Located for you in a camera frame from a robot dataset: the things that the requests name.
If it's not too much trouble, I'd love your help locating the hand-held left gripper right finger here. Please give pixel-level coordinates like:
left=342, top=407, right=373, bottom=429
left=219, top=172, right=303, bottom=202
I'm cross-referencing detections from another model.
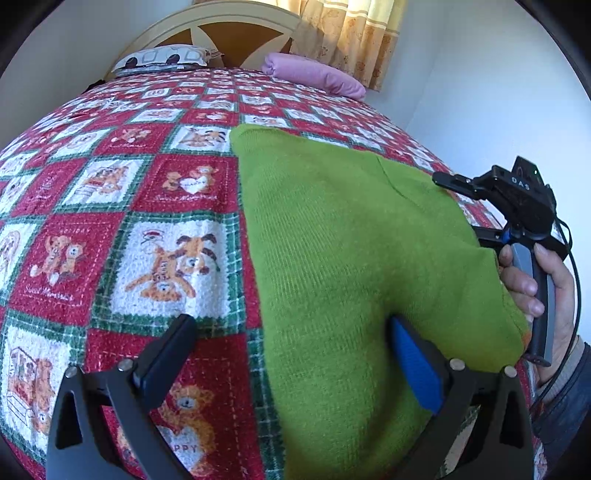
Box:
left=387, top=315, right=536, bottom=480

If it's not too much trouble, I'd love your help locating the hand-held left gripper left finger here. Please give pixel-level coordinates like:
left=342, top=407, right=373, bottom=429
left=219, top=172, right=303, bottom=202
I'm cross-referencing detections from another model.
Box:
left=45, top=314, right=199, bottom=480

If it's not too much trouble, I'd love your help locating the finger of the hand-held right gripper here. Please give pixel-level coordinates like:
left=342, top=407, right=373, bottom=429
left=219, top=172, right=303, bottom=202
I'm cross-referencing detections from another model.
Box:
left=473, top=225, right=507, bottom=251
left=433, top=172, right=483, bottom=199

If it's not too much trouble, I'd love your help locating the green knit sweater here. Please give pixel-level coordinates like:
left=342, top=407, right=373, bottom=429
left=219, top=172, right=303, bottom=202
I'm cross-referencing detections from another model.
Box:
left=229, top=124, right=531, bottom=480

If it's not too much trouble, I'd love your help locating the person's right forearm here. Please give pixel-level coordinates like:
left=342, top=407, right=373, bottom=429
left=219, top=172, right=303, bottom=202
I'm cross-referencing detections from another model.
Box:
left=531, top=342, right=591, bottom=480

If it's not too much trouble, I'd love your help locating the person's right hand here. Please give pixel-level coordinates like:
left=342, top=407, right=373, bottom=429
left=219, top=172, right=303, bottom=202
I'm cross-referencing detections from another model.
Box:
left=498, top=242, right=580, bottom=386

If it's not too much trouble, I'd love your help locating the red checkered printed blanket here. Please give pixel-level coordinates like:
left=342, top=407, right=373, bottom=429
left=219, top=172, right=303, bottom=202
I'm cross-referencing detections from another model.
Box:
left=0, top=66, right=550, bottom=480

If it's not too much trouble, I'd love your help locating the yellow patterned curtain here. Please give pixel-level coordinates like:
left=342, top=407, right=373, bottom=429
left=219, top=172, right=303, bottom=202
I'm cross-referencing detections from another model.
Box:
left=290, top=0, right=407, bottom=92

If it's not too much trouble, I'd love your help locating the pink pillow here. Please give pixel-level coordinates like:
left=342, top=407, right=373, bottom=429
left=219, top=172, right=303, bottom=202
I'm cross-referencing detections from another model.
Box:
left=261, top=52, right=367, bottom=100

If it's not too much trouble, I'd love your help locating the cream and orange headboard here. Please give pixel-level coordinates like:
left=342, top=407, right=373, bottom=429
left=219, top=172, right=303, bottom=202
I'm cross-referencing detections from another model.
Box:
left=104, top=0, right=305, bottom=81

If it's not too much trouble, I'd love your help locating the white patterned pillow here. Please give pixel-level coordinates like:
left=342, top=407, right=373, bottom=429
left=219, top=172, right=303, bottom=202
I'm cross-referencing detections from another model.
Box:
left=112, top=45, right=225, bottom=77

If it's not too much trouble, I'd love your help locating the black cable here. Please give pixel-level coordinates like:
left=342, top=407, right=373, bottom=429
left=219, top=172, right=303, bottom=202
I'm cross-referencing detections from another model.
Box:
left=531, top=217, right=583, bottom=407

